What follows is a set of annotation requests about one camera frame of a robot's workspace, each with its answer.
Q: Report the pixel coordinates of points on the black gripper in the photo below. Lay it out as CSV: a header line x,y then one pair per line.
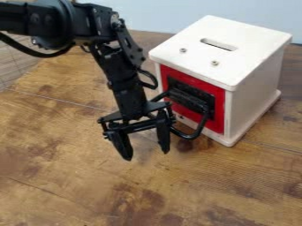
x,y
138,115

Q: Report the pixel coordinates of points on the black drawer handle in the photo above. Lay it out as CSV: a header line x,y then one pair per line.
x,y
193,106

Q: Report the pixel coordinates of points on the red drawer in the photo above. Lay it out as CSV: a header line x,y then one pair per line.
x,y
217,124

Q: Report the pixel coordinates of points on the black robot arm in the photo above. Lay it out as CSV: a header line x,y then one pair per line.
x,y
46,27

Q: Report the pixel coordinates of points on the white wooden drawer box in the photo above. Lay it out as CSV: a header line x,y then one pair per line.
x,y
234,56

